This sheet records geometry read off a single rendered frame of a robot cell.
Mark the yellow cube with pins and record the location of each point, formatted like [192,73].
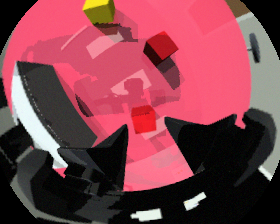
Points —
[99,11]

